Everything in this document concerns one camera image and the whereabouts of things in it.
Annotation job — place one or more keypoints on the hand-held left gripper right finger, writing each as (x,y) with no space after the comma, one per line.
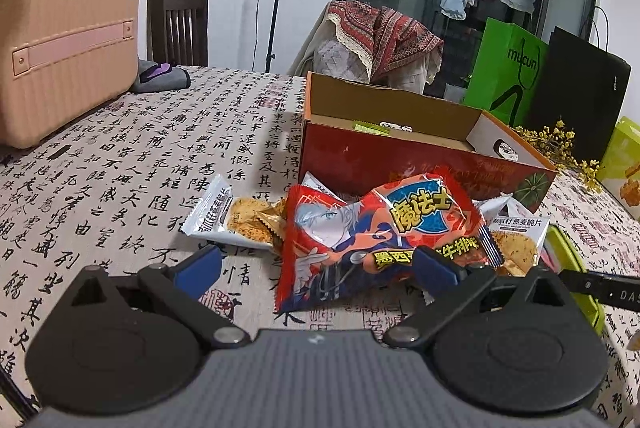
(436,270)

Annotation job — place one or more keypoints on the chair with patterned blanket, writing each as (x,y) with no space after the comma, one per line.
(335,58)

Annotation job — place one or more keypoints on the orange cardboard box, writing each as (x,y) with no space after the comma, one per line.
(400,158)

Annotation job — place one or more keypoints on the dark wooden chair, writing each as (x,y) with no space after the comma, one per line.
(177,23)

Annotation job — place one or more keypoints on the yellow dried flowers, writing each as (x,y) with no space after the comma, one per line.
(555,140)

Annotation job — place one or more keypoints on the red snack packet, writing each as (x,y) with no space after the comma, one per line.
(350,238)

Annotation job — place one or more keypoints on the green plastic container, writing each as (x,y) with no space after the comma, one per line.
(575,258)

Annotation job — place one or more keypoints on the green paper bag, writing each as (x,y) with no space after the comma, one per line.
(505,68)

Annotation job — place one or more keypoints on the yellow-green carton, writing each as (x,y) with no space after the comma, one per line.
(622,163)

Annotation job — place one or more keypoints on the pink suitcase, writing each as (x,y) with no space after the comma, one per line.
(65,48)

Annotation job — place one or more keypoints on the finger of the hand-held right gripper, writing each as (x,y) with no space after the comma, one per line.
(582,284)

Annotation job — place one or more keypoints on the white cracker packet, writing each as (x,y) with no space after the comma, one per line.
(215,213)
(520,235)
(320,183)

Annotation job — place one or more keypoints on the red patterned cloth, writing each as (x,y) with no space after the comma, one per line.
(390,35)

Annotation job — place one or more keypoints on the small white packet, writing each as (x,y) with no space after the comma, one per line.
(396,127)

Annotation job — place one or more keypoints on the black paper bag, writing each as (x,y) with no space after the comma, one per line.
(580,93)

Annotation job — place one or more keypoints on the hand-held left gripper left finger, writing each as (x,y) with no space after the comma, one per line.
(201,265)

